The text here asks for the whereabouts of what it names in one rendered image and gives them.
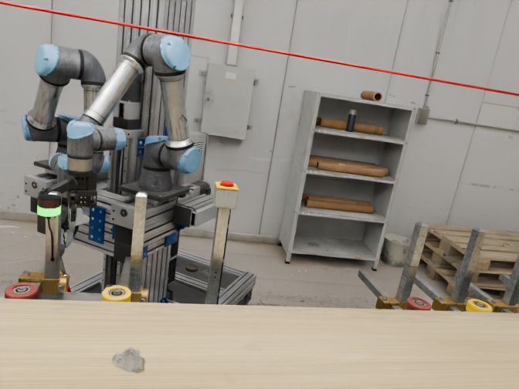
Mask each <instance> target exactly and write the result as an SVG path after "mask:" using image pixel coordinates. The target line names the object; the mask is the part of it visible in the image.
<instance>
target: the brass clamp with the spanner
mask: <svg viewBox="0 0 519 389"><path fill-rule="evenodd" d="M29 273H30V276H22V274H23V273H22V274H21V275H20V277H19V283H20V282H40V283H41V292H40V293H42V294H59V292H66V291H67V290H68V288H69V283H70V278H69V276H64V275H63V273H60V274H59V276H58V278H57V279H45V273H44V272H29Z"/></svg>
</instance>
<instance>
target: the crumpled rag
mask: <svg viewBox="0 0 519 389"><path fill-rule="evenodd" d="M112 361H113V362H114V363H115V365H116V367H117V368H120V367H122V368H124V369H125V370H126V371H128V372H129V371H131V372H132V371H133V372H135V373H136V374H137V373H138V371H139V370H140V369H142V370H144V364H145V362H146V360H145V359H144V358H143V357H141V356H140V351H139V350H138V349H133V348H132V347H129V348H127V349H126V350H124V352H123V353H122V354H119V353H116V354H114V355H113V360H112Z"/></svg>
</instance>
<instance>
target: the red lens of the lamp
mask: <svg viewBox="0 0 519 389"><path fill-rule="evenodd" d="M60 205H61V197H60V199H58V200H53V201H47V200H42V199H39V196H38V206H39V207H42V208H57V207H59V206H60Z"/></svg>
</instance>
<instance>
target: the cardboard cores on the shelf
mask: <svg viewBox="0 0 519 389"><path fill-rule="evenodd" d="M347 123H348V121H347V120H338V119H332V118H327V117H317V121H316V125H319V127H329V128H334V129H340V130H346V126H347ZM353 131H355V132H361V133H367V134H377V135H382V134H383V132H384V127H383V126H379V125H374V124H368V123H359V122H355V123H354V129H353ZM308 166H310V167H316V168H317V169H318V170H324V171H335V172H341V173H347V174H358V175H364V176H370V177H376V178H383V177H384V176H387V174H388V168H386V167H379V165H376V164H372V163H366V162H360V161H350V160H343V159H337V158H332V157H321V156H315V155H310V158H309V162H308ZM301 200H304V201H305V202H304V205H305V207H309V208H324V209H332V210H340V211H354V212H362V213H370V214H372V213H373V211H374V207H373V206H372V205H370V201H361V200H354V199H348V198H336V197H330V196H323V195H317V194H305V193H303V195H302V199H301Z"/></svg>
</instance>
